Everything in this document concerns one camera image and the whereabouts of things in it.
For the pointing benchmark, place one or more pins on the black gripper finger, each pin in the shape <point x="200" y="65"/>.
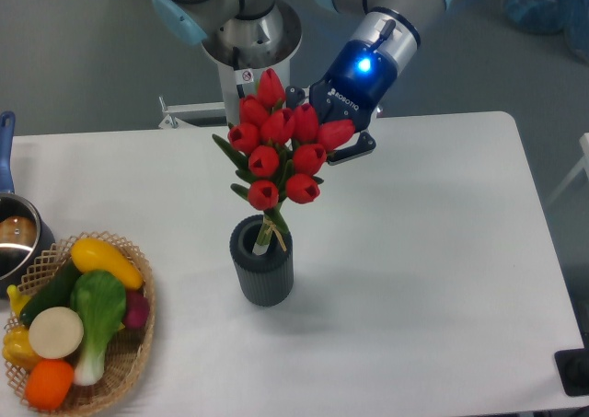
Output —
<point x="296" y="96"/>
<point x="364" y="145"/>

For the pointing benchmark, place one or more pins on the red tulip bouquet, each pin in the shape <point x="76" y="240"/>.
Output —
<point x="280" y="159"/>

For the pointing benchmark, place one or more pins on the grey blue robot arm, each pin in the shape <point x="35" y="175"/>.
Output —
<point x="211" y="14"/>

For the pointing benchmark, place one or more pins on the white furniture leg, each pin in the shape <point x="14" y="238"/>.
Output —
<point x="575" y="177"/>

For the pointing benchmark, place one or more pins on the blue handled steel saucepan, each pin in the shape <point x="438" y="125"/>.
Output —
<point x="24" y="235"/>

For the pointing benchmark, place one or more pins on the orange fruit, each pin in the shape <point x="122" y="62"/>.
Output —
<point x="48" y="384"/>

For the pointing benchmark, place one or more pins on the cream round radish slice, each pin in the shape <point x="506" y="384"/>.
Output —
<point x="56" y="333"/>

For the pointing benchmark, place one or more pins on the black device at table edge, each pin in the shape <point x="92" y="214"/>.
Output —
<point x="573" y="370"/>

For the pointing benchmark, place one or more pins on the yellow squash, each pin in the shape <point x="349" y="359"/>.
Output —
<point x="92" y="254"/>

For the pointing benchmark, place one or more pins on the dark grey ribbed vase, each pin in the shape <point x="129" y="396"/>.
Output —
<point x="268" y="279"/>

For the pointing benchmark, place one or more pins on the purple red radish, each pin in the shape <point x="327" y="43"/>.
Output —
<point x="137" y="311"/>

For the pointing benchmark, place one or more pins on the blue plastic bag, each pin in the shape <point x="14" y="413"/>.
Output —
<point x="567" y="17"/>

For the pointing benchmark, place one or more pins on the yellow bell pepper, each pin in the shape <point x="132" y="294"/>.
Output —
<point x="17" y="349"/>

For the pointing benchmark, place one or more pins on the woven wicker basket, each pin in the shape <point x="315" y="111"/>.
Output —
<point x="126" y="354"/>

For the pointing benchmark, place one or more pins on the green cucumber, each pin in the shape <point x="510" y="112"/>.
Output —
<point x="55" y="293"/>

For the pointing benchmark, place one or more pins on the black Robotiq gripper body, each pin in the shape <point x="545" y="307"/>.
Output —
<point x="365" y="68"/>

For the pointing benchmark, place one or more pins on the yellow banana tip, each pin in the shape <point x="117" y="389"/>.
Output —
<point x="17" y="300"/>

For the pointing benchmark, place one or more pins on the green bok choy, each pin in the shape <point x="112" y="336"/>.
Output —
<point x="99" y="299"/>

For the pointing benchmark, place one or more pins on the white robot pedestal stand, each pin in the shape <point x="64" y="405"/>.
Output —
<point x="248" y="104"/>

